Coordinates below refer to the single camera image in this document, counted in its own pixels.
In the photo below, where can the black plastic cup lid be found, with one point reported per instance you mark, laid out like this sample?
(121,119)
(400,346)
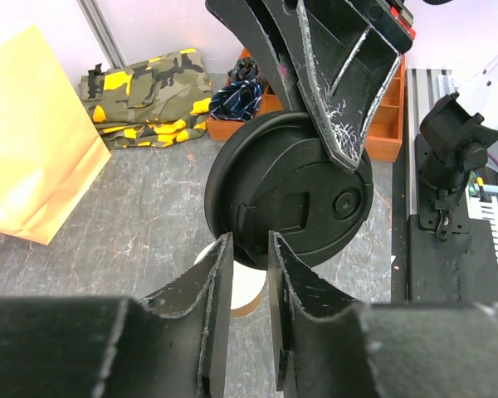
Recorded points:
(274,174)

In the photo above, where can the dark blue striped rolled item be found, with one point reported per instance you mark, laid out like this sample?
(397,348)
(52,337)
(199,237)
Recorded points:
(238,101)

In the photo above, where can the brown paper coffee cup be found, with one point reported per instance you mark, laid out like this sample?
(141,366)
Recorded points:
(244,284)

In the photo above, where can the camouflage folded cloth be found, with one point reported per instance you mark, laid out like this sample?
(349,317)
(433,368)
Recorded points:
(154,103)

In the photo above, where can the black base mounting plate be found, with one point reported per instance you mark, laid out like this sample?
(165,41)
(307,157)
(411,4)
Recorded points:
(425,269)

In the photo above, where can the brown paper bag with handles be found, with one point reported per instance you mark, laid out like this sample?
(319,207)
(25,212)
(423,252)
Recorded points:
(50,151)

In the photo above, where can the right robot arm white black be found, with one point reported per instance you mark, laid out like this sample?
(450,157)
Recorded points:
(456,134)

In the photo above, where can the orange wooden compartment tray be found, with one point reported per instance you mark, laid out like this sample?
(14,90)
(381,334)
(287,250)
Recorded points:
(385,134)

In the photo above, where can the black rolled item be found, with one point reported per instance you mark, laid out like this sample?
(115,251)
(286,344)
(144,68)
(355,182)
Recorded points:
(246,69)

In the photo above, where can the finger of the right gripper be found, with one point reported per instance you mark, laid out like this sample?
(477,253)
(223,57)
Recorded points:
(343,56)
(276,35)

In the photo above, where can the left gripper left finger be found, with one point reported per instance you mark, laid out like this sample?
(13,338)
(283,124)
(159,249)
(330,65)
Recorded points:
(171,343)

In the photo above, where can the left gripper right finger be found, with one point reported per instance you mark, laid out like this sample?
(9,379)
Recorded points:
(329,344)

